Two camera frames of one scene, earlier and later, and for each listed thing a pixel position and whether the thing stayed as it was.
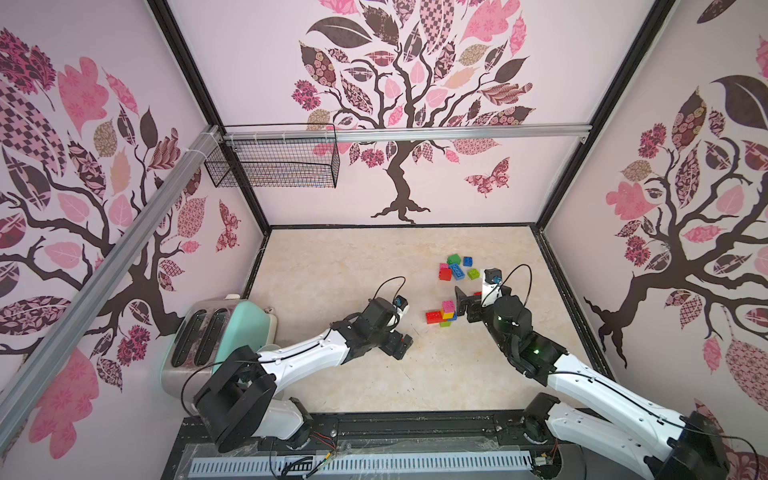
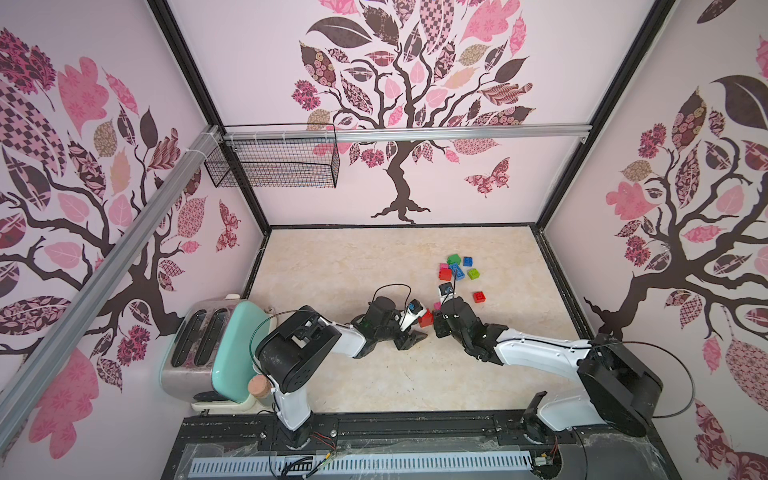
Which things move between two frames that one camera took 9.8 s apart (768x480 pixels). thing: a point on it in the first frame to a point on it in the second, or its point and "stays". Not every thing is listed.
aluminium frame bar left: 208,140 stays
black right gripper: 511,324 to 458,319
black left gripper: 404,346 stays
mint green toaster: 206,331 stays
